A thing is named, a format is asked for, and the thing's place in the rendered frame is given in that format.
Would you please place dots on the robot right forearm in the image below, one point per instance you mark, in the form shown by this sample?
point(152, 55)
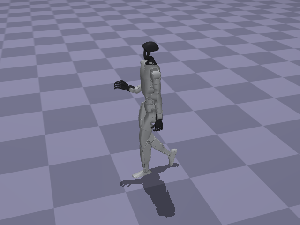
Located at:
point(136, 89)

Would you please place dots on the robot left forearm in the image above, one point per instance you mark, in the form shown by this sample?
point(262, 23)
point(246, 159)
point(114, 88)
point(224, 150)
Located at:
point(158, 107)

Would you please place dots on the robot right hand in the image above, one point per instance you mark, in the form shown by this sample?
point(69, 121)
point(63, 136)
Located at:
point(122, 85)

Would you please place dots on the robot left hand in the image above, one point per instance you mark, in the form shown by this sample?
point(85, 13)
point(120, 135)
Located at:
point(158, 124)

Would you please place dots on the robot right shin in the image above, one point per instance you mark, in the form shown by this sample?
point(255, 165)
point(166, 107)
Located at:
point(160, 147)

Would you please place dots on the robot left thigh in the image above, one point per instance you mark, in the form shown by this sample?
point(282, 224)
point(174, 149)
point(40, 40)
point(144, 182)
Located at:
point(145, 129)

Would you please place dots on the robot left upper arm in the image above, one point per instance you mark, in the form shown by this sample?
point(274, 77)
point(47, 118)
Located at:
point(156, 77)

